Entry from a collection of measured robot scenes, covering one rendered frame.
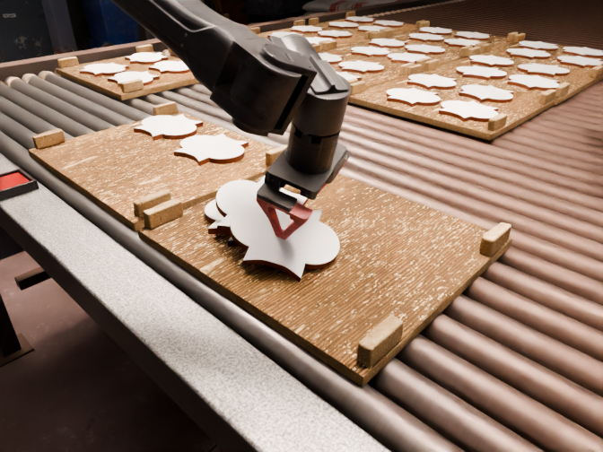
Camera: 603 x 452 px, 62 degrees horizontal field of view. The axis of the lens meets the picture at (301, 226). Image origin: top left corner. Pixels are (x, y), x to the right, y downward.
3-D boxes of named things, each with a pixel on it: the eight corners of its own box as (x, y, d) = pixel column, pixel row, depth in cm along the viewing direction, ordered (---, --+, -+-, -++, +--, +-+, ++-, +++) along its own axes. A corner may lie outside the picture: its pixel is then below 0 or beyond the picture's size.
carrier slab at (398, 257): (362, 388, 50) (362, 377, 49) (138, 239, 74) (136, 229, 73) (510, 247, 72) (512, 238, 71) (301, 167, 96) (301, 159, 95)
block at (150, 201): (139, 220, 76) (136, 204, 74) (133, 216, 77) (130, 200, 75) (173, 206, 79) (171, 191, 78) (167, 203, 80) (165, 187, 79)
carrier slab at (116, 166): (135, 232, 76) (133, 222, 75) (30, 157, 100) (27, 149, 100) (299, 164, 97) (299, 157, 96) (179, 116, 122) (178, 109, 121)
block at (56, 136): (37, 150, 99) (33, 136, 98) (33, 148, 100) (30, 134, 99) (66, 143, 103) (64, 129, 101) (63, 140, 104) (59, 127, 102)
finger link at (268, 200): (249, 238, 64) (256, 184, 58) (275, 204, 69) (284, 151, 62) (297, 259, 63) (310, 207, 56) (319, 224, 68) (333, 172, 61)
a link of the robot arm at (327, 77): (312, 92, 50) (362, 88, 52) (288, 56, 54) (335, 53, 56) (301, 146, 55) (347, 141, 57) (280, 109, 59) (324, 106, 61)
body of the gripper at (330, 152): (264, 182, 60) (271, 133, 54) (300, 139, 66) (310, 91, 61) (313, 204, 59) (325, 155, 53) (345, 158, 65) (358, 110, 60)
